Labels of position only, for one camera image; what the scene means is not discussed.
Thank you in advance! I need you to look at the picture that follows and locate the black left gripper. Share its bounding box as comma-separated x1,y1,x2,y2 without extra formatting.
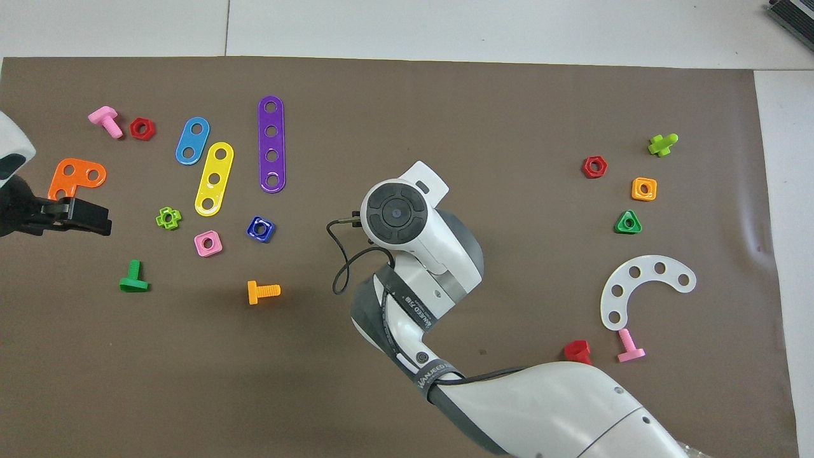
0,175,113,237

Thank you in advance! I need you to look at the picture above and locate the blue square plastic nut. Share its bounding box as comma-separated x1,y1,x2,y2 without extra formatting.
246,216,277,244

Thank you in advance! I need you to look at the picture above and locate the orange three-hole corner plate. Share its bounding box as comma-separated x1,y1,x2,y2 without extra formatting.
48,158,107,201

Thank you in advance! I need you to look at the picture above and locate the green plastic screw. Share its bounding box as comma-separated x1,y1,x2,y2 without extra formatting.
119,259,151,293

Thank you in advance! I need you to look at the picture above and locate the pink plastic screw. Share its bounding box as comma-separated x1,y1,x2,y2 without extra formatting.
616,328,647,364
87,105,124,140

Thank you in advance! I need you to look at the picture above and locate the blue two-hole strip plate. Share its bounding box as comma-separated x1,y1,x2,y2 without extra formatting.
175,116,211,166

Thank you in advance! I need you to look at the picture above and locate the pink square plastic nut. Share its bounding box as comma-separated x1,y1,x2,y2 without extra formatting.
193,230,224,258

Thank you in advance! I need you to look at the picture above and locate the yellow three-hole strip plate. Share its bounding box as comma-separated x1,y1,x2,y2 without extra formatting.
194,141,235,218

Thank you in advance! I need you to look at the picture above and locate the orange plastic screw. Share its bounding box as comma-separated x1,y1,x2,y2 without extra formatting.
247,280,282,306

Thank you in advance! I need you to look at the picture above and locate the purple four-hole strip plate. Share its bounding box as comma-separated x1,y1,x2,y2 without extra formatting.
258,95,287,194

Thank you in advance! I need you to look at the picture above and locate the brown table mat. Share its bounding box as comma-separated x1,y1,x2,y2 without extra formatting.
0,56,801,458

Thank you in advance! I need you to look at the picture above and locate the red plastic screw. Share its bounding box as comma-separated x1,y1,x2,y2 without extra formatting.
563,340,593,366

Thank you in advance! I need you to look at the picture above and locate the green triangle plastic nut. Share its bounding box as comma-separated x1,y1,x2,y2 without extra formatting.
614,209,644,235

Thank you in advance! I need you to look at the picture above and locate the white curved perforated plate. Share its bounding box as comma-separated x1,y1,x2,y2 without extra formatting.
600,255,698,331

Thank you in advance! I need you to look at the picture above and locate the lime cross-head plastic screw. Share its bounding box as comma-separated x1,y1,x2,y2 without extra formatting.
647,133,679,158

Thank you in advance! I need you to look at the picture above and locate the black ribbed device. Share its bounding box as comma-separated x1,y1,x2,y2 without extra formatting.
766,0,814,36

